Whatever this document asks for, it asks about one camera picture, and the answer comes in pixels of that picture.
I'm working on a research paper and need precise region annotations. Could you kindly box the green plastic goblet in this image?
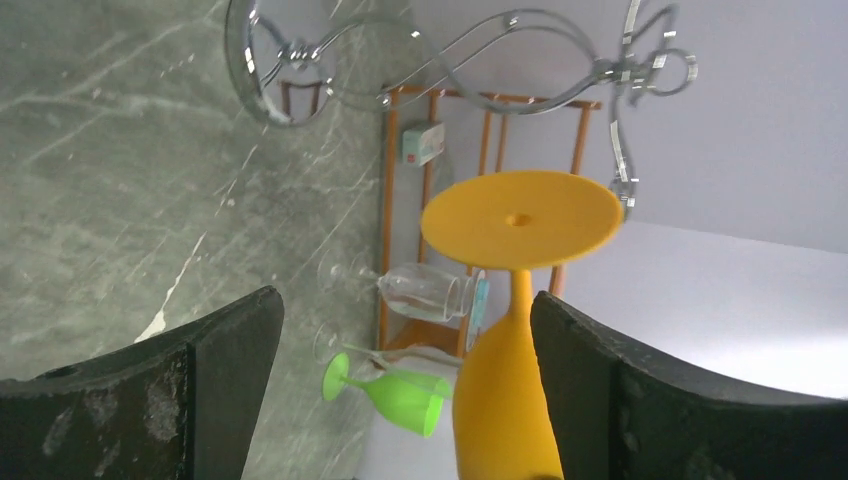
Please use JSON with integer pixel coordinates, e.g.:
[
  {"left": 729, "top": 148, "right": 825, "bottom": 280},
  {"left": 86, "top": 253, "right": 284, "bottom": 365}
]
[{"left": 321, "top": 353, "right": 453, "bottom": 438}]

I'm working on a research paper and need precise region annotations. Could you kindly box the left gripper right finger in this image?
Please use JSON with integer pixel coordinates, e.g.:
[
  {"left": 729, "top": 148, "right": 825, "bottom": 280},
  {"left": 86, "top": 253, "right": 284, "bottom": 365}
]
[{"left": 530, "top": 292, "right": 847, "bottom": 480}]

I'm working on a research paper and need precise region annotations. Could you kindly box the chrome wine glass rack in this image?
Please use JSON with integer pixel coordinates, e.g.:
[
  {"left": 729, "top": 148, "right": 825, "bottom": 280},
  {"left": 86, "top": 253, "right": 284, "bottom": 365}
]
[{"left": 224, "top": 1, "right": 699, "bottom": 215}]

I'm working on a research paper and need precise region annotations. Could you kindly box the orange wooden shelf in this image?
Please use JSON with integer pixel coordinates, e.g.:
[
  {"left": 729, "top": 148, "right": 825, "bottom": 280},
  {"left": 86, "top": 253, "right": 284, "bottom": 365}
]
[{"left": 377, "top": 112, "right": 588, "bottom": 357}]

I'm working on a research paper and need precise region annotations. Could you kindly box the orange plastic goblet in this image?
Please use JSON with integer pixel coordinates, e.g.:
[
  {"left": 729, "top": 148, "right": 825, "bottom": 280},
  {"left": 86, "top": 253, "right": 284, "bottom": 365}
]
[{"left": 420, "top": 172, "right": 623, "bottom": 479}]

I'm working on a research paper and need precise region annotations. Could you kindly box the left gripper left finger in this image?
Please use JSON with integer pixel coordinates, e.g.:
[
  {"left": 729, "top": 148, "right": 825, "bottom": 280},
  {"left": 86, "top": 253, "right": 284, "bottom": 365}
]
[{"left": 1, "top": 286, "right": 285, "bottom": 479}]

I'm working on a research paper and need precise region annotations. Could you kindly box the clear glass back left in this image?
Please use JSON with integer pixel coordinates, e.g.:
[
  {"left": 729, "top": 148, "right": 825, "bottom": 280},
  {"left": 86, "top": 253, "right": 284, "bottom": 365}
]
[{"left": 317, "top": 250, "right": 474, "bottom": 324}]

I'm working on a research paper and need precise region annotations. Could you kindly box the small teal white box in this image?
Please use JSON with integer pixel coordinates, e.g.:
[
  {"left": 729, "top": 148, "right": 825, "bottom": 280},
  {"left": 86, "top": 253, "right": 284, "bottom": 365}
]
[{"left": 401, "top": 122, "right": 445, "bottom": 167}]

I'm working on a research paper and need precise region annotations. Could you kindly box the clear glass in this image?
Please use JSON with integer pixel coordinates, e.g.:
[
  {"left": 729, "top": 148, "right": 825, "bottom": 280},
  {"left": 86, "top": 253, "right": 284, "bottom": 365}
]
[
  {"left": 304, "top": 320, "right": 464, "bottom": 376},
  {"left": 317, "top": 250, "right": 474, "bottom": 324}
]

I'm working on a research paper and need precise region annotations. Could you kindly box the clear glass front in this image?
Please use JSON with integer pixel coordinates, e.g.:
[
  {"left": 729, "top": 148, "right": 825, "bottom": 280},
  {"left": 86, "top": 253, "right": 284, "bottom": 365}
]
[{"left": 304, "top": 320, "right": 464, "bottom": 376}]

